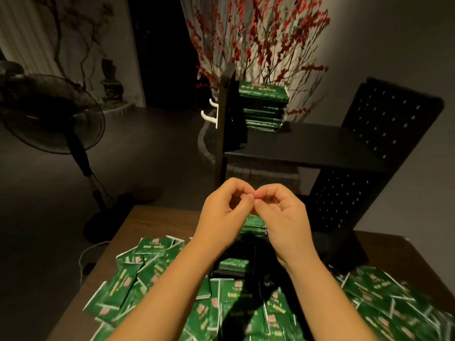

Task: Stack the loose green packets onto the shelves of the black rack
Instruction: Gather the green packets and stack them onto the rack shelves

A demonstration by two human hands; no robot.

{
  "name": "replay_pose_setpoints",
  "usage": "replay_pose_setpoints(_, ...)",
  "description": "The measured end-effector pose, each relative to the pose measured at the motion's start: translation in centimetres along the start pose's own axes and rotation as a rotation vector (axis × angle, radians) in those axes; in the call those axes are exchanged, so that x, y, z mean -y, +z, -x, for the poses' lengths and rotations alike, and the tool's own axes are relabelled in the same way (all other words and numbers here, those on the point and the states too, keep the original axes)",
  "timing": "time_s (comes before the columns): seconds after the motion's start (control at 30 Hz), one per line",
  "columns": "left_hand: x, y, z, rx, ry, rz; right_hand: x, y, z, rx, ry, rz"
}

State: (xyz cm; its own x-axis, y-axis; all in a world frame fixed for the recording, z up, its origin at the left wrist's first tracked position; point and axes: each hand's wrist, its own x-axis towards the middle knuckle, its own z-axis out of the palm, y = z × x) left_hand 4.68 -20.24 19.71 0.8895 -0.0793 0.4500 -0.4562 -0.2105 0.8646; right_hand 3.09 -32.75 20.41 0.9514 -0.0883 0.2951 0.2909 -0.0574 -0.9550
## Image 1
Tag person's right hand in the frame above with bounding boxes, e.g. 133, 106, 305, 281
253, 183, 316, 269

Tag person's left hand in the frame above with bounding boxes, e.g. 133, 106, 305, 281
192, 177, 256, 254

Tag black metal shelf rack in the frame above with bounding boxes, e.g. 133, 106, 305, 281
212, 63, 445, 276

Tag pile of green packets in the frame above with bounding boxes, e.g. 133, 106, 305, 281
84, 235, 455, 341

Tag person's right forearm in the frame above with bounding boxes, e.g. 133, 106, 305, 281
281, 246, 378, 341

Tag person's left forearm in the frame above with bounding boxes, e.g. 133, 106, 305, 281
107, 238, 230, 341

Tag dark vase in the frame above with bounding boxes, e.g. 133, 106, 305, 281
99, 58, 126, 104

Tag red berry branches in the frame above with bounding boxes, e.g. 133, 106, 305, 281
185, 0, 332, 122

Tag white curtain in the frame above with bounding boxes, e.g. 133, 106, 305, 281
0, 0, 66, 80
179, 0, 239, 68

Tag black standing fan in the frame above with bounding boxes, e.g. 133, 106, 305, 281
0, 73, 137, 245

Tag bare branched tree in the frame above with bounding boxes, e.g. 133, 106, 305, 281
32, 0, 116, 91

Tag dark chair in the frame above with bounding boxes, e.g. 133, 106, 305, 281
0, 60, 27, 81

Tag white cable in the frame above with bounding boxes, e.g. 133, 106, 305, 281
76, 241, 112, 283

